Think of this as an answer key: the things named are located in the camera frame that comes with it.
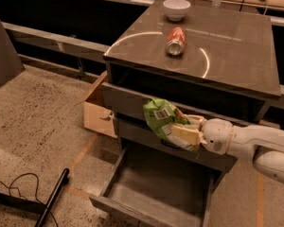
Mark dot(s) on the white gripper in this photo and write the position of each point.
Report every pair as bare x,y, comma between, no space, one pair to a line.
217,135

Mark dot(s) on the green rice chip bag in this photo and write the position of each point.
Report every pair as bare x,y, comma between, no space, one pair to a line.
160,116

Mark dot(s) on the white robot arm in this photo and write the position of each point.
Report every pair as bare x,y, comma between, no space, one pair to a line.
262,146

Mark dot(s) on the middle grey drawer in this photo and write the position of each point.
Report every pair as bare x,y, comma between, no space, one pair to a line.
137,134

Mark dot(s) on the grey drawer cabinet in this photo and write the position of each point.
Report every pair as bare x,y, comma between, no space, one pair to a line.
228,66

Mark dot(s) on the open bottom grey drawer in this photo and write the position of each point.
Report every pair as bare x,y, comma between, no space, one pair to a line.
151,188

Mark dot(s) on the top grey drawer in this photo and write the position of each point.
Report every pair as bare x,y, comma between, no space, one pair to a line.
130,103

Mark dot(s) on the red soda can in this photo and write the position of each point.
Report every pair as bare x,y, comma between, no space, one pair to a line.
176,41

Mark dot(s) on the cardboard box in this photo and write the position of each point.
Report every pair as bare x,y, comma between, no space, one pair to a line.
96,117

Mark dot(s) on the white ceramic bowl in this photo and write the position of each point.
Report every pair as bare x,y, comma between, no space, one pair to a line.
176,10

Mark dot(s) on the grey angled panel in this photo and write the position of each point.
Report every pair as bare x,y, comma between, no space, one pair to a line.
10,63

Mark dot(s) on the black metal floor stand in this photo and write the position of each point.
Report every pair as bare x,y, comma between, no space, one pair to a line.
36,206

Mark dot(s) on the grey metal rail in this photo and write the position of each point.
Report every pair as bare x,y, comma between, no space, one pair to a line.
56,42

